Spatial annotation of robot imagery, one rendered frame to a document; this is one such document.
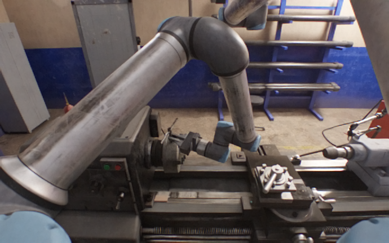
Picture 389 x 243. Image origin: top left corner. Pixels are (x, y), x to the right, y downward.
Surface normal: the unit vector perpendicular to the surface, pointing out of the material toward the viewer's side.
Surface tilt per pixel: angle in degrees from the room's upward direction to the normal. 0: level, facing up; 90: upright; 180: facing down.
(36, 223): 5
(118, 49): 90
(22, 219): 5
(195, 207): 36
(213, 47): 86
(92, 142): 86
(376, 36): 93
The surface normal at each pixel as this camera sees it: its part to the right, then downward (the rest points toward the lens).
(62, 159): 0.56, -0.06
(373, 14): -0.98, 0.04
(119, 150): -0.02, -0.27
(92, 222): -0.01, -0.48
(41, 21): -0.01, 0.48
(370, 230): -0.09, -0.86
